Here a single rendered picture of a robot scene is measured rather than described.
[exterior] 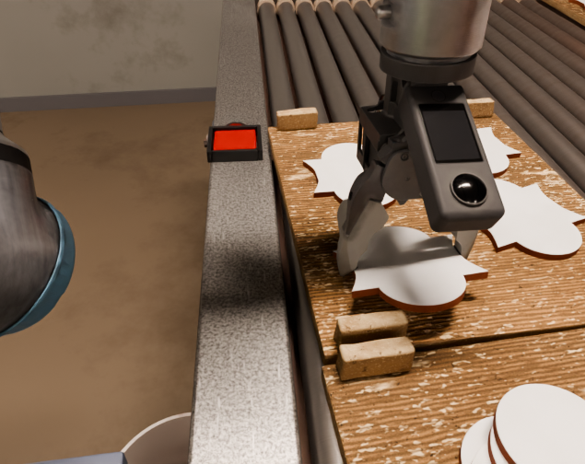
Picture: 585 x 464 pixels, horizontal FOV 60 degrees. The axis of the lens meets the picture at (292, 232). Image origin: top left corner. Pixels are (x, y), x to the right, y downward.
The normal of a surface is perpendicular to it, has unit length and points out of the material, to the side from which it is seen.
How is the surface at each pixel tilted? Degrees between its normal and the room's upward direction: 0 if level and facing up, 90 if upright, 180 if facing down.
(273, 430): 0
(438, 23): 88
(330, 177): 0
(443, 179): 25
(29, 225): 74
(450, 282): 13
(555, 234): 0
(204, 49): 90
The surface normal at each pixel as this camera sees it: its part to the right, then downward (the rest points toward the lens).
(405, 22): -0.64, 0.47
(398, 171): 0.16, 0.58
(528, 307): 0.00, -0.78
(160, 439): 0.55, 0.48
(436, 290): -0.07, -0.89
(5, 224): 0.90, -0.39
